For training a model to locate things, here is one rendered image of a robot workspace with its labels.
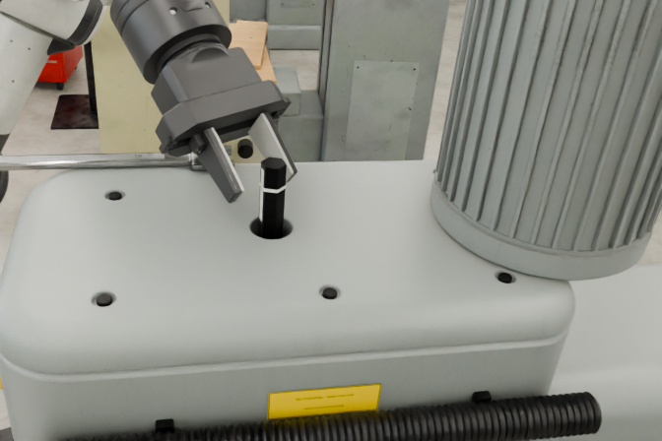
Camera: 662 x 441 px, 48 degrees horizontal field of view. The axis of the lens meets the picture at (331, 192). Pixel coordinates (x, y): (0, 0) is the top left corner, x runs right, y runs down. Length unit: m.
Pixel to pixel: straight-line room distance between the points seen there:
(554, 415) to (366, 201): 0.25
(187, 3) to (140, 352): 0.29
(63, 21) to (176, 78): 0.34
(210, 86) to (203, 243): 0.13
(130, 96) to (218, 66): 1.83
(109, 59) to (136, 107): 0.18
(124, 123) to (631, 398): 2.01
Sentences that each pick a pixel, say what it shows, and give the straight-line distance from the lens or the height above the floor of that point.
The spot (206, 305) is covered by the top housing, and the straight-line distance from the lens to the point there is 0.56.
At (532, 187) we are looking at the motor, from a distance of 0.60.
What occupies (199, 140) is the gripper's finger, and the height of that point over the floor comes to 1.96.
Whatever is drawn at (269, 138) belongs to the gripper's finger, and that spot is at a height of 1.95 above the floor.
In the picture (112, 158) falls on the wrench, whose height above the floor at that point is 1.90.
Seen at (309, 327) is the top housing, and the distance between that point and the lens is 0.56.
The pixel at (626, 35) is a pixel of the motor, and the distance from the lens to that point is 0.55.
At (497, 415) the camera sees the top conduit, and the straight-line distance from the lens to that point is 0.63.
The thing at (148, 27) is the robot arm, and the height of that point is 2.04.
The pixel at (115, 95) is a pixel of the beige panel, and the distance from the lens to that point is 2.48.
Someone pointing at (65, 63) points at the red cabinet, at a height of 0.21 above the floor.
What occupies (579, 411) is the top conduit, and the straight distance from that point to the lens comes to 0.66.
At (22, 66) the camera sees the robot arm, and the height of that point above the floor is 1.88.
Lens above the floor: 2.26
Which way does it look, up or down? 32 degrees down
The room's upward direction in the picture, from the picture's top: 6 degrees clockwise
